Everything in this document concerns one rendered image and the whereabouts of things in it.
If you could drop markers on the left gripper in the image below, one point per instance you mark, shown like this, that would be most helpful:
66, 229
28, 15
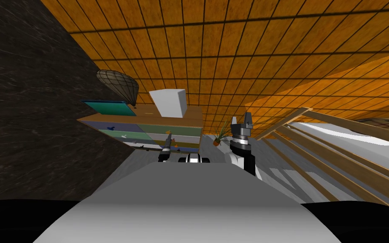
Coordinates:
168, 143

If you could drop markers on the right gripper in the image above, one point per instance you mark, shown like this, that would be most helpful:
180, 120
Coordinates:
241, 131

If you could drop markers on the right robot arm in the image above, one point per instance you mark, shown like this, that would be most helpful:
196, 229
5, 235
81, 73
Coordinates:
245, 162

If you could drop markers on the wooden dresser with coloured drawers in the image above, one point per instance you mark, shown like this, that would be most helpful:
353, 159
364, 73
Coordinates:
167, 133

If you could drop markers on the potted green plant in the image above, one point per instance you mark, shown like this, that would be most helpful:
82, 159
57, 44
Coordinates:
222, 135

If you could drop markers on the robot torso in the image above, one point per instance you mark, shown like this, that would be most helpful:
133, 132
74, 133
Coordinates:
187, 202

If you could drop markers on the wooden slatted bed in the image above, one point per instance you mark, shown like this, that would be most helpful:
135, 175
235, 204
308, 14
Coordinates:
343, 158

